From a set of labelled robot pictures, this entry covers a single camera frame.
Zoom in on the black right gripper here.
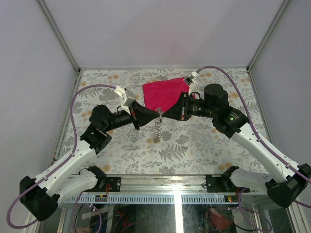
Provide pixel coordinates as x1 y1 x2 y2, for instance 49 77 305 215
163 92 217 121

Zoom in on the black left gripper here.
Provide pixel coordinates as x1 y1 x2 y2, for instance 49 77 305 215
104 100 160 133

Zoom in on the large metal keyring chain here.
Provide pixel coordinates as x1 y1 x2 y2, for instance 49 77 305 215
153 106 166 144

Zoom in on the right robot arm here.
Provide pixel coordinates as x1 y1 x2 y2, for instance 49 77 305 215
163 83 311 208

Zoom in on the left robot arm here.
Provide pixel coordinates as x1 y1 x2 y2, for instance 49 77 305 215
19 100 159 221

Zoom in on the pink cloth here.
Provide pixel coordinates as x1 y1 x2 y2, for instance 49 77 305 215
142 78 189 112

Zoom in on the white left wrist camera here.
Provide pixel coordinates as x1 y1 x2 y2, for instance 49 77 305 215
114 85 135 115

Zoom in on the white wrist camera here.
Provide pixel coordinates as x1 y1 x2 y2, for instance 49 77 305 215
183 71 198 95
114 85 135 115

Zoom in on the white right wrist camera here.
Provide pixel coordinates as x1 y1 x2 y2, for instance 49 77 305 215
183 71 198 95

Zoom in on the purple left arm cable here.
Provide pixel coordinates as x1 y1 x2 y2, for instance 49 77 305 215
6 84 117 229

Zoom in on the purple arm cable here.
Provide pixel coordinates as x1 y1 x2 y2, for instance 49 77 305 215
196 66 311 230
6 84 117 229

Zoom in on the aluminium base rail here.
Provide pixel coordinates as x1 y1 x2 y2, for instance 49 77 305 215
55 173 298 203

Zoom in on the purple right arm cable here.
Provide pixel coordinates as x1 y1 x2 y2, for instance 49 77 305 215
196 66 311 230

